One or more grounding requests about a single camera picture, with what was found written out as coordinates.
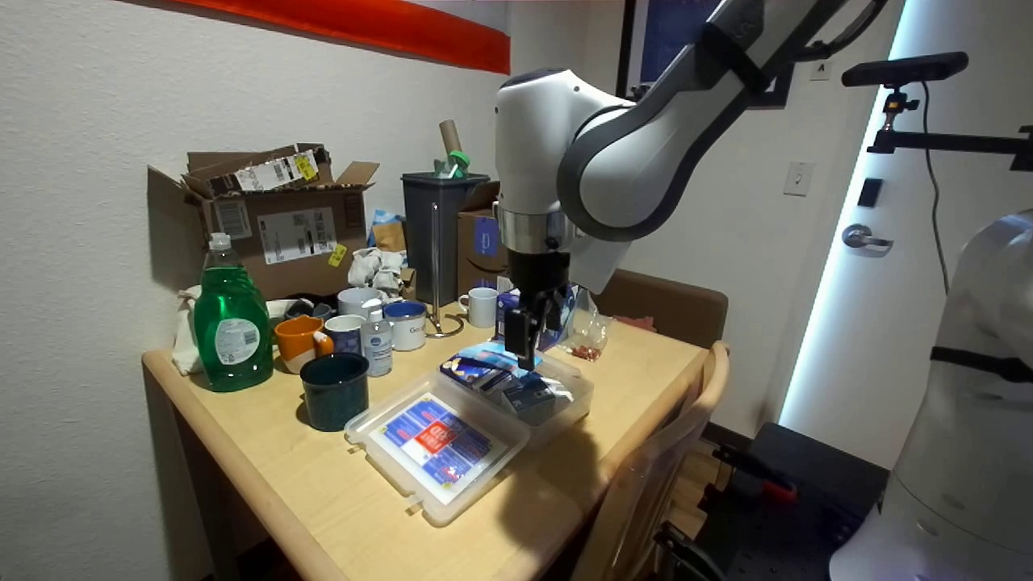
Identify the clear plastic bag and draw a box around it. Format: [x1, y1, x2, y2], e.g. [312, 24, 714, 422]
[558, 282, 613, 365]

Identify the wooden chair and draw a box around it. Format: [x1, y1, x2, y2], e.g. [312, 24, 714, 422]
[564, 340, 737, 581]

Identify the dark grey trash bin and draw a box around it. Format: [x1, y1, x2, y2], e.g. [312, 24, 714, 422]
[401, 169, 499, 310]

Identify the white mug blue inside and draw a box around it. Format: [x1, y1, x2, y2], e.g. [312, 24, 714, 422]
[379, 298, 433, 354]

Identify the brown armchair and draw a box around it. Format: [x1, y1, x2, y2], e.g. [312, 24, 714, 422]
[591, 265, 733, 352]

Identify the small clear sanitizer bottle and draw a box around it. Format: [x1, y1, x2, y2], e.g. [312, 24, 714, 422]
[360, 308, 398, 381]

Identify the open brown cardboard box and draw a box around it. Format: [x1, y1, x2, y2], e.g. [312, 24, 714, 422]
[145, 141, 379, 305]

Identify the pale blue packet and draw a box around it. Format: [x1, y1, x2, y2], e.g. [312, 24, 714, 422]
[492, 367, 581, 422]

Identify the black camera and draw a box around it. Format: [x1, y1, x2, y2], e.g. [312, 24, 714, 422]
[838, 48, 971, 90]

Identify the small tan carton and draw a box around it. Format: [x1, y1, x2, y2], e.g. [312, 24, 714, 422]
[369, 207, 410, 259]

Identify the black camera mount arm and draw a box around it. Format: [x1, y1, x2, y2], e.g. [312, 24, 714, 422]
[865, 87, 1033, 175]

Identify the dark green mug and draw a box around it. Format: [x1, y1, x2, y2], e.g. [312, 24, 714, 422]
[297, 352, 375, 437]

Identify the dark blue red packet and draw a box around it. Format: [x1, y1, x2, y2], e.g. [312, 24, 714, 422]
[439, 352, 520, 402]

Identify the light blue pad packet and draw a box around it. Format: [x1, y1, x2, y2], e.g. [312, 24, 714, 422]
[455, 340, 541, 381]

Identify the black door lock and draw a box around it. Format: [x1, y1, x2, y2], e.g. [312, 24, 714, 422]
[854, 175, 888, 212]

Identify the brown cardboard tube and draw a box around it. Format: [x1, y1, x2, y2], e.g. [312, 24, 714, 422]
[436, 117, 469, 166]

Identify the silver door handle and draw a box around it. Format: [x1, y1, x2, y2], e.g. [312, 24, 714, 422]
[838, 221, 896, 263]

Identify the black framed picture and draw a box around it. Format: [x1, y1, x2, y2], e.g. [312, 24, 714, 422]
[613, 0, 801, 112]

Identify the green item in bin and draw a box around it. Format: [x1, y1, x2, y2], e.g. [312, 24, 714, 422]
[433, 149, 474, 182]

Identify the white light switch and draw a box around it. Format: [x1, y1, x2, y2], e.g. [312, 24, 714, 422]
[780, 159, 813, 202]

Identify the thin wire loop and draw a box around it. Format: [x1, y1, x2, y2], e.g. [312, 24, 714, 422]
[426, 305, 474, 344]

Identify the white rag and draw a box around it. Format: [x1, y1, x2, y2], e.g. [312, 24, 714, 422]
[168, 282, 208, 377]

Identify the brown shipping box with label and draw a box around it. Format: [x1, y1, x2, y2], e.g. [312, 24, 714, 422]
[455, 177, 510, 298]

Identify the green dish soap bottle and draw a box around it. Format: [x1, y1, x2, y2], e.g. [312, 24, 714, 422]
[186, 229, 276, 394]

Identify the white crumpled cloth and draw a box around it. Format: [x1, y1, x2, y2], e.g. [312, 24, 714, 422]
[342, 247, 413, 298]

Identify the blue mug white rim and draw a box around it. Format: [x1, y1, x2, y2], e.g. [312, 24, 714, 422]
[318, 310, 369, 362]

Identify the plain white mug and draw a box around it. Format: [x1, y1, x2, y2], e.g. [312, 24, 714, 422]
[459, 282, 503, 334]

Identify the black robot cart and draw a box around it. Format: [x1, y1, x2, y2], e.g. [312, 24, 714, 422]
[687, 421, 894, 581]

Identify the purple pad carton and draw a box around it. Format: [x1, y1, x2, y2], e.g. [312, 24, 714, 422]
[490, 282, 573, 354]

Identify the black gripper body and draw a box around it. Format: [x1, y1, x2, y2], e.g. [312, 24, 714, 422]
[499, 247, 573, 318]

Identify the red handled clamp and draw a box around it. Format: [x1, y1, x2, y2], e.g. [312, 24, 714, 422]
[711, 442, 807, 506]

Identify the red wall banner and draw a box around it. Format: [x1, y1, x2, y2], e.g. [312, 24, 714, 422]
[120, 0, 514, 79]

